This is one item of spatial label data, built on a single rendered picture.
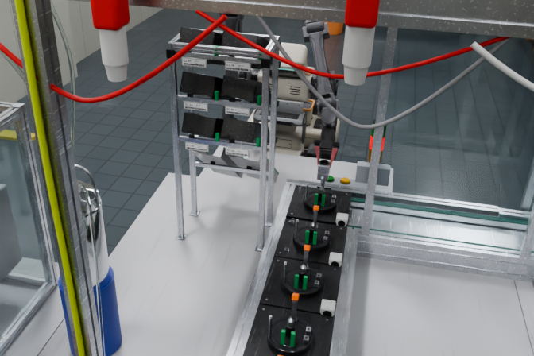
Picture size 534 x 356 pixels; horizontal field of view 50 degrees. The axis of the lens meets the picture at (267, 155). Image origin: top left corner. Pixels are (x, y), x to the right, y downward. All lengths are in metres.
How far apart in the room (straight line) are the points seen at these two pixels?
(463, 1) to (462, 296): 1.45
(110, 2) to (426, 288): 1.61
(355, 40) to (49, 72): 0.55
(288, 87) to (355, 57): 2.10
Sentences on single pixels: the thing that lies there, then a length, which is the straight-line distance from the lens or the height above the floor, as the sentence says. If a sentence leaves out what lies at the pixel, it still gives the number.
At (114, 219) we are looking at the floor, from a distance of 4.02.
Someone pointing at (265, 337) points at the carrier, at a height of 0.97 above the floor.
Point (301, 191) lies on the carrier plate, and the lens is 2.42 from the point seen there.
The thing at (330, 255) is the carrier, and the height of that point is 0.99.
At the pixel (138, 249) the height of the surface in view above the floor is 0.86.
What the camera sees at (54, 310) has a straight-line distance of 2.11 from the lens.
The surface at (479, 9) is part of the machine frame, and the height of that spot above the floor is 2.04.
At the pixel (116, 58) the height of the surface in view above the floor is 1.94.
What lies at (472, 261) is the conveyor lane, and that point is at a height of 0.92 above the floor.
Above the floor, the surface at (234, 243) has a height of 0.86.
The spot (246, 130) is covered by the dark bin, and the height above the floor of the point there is 1.34.
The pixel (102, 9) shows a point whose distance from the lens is 0.94.
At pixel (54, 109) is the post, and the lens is 1.12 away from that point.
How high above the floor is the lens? 2.25
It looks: 28 degrees down
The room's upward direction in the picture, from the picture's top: 2 degrees clockwise
